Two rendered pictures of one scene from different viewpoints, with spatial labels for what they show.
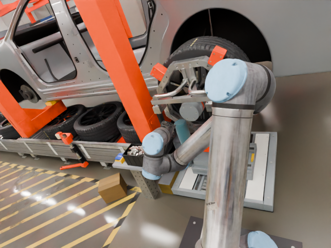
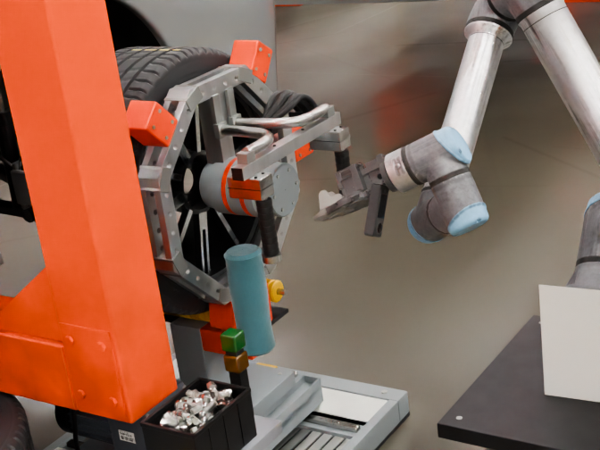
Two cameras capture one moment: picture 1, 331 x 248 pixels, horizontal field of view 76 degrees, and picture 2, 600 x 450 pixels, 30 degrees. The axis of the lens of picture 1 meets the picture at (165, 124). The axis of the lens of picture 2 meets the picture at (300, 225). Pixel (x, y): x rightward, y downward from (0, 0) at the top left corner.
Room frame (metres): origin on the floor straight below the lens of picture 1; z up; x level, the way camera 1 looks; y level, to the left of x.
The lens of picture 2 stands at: (1.16, 2.33, 1.71)
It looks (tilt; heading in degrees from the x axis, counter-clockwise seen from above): 21 degrees down; 269
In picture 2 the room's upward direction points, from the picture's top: 8 degrees counter-clockwise
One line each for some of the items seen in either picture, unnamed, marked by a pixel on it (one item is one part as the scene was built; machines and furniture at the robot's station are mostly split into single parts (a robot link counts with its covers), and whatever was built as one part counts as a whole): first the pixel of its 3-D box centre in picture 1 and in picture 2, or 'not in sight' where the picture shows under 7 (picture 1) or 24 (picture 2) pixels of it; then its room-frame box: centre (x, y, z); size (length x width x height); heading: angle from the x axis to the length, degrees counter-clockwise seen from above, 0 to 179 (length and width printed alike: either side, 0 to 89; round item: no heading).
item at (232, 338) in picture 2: not in sight; (232, 340); (1.30, 0.16, 0.64); 0.04 x 0.04 x 0.04; 54
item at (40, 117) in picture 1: (43, 108); not in sight; (2.95, 1.51, 0.69); 0.52 x 0.17 x 0.35; 144
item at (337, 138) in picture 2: (212, 103); (329, 137); (1.02, -0.28, 0.93); 0.09 x 0.05 x 0.05; 144
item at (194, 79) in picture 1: (200, 80); (279, 103); (1.13, -0.27, 1.03); 0.19 x 0.18 x 0.11; 144
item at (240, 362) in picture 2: not in sight; (236, 361); (1.30, 0.16, 0.59); 0.04 x 0.04 x 0.04; 54
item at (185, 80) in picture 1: (169, 84); (231, 128); (1.24, -0.11, 1.03); 0.19 x 0.18 x 0.11; 144
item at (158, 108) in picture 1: (159, 106); (250, 185); (1.22, 0.00, 0.93); 0.09 x 0.05 x 0.05; 144
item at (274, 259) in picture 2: (162, 122); (268, 228); (1.19, 0.01, 0.83); 0.04 x 0.04 x 0.16
